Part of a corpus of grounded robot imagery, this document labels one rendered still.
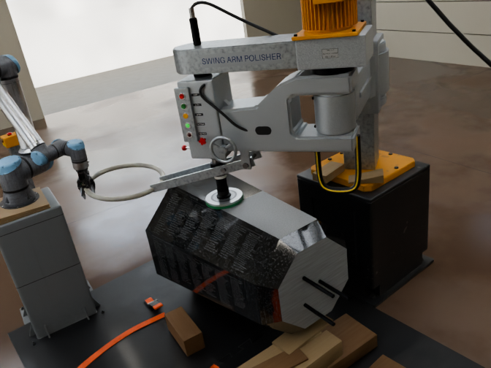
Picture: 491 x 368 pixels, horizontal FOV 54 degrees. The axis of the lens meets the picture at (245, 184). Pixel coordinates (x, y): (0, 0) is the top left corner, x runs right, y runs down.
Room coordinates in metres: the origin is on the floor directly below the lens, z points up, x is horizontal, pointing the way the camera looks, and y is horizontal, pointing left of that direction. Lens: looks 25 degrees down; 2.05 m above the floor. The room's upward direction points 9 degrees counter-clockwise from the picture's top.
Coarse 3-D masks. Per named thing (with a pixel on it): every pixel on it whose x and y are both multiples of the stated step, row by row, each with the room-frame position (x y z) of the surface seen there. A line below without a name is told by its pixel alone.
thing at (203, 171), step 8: (256, 152) 2.40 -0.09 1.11; (240, 160) 2.33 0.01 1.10; (192, 168) 2.57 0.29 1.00; (200, 168) 2.55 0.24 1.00; (208, 168) 2.53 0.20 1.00; (216, 168) 2.38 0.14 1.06; (224, 168) 2.36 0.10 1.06; (232, 168) 2.34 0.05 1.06; (240, 168) 2.32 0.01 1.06; (168, 176) 2.64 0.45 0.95; (176, 176) 2.62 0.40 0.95; (184, 176) 2.47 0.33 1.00; (192, 176) 2.45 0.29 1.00; (200, 176) 2.42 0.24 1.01; (208, 176) 2.40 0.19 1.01; (152, 184) 2.56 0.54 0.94; (160, 184) 2.53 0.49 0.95; (168, 184) 2.51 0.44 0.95; (176, 184) 2.49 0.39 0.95; (184, 184) 2.47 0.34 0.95
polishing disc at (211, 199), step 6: (210, 192) 2.52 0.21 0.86; (216, 192) 2.50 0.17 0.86; (234, 192) 2.47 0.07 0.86; (240, 192) 2.46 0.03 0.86; (210, 198) 2.44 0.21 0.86; (216, 198) 2.43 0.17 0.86; (228, 198) 2.41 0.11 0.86; (234, 198) 2.39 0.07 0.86; (240, 198) 2.39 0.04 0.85; (210, 204) 2.37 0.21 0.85; (216, 204) 2.35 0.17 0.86; (222, 204) 2.34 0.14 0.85; (228, 204) 2.34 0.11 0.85
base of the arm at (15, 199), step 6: (6, 192) 2.67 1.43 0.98; (12, 192) 2.67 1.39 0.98; (18, 192) 2.68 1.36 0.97; (24, 192) 2.70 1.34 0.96; (30, 192) 2.73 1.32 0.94; (6, 198) 2.67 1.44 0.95; (12, 198) 2.66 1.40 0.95; (18, 198) 2.67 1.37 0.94; (24, 198) 2.68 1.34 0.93; (30, 198) 2.70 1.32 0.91; (6, 204) 2.66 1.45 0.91; (12, 204) 2.65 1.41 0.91; (18, 204) 2.65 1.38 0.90
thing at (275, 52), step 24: (192, 48) 2.36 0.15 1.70; (216, 48) 2.29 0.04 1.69; (240, 48) 2.23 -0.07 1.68; (264, 48) 2.19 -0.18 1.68; (288, 48) 2.14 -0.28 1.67; (312, 48) 2.09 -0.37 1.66; (336, 48) 2.04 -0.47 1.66; (360, 48) 2.00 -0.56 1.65; (192, 72) 2.34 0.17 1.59; (216, 72) 2.30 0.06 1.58; (312, 72) 2.15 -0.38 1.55; (336, 72) 2.08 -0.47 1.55
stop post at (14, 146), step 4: (12, 132) 3.66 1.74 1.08; (4, 136) 3.59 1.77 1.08; (8, 136) 3.58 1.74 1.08; (12, 136) 3.56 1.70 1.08; (16, 136) 3.57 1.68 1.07; (4, 140) 3.52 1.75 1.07; (8, 140) 3.54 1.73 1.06; (12, 140) 3.55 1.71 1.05; (16, 140) 3.57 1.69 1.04; (4, 144) 3.55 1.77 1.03; (8, 144) 3.53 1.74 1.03; (12, 144) 3.55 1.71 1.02; (16, 144) 3.56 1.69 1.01; (8, 148) 3.59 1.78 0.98; (12, 148) 3.56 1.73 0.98; (16, 148) 3.57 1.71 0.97; (12, 152) 3.55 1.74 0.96; (16, 152) 3.57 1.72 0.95; (28, 180) 3.58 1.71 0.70; (32, 180) 3.59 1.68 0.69; (28, 184) 3.57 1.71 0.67; (32, 184) 3.59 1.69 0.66; (32, 188) 3.58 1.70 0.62
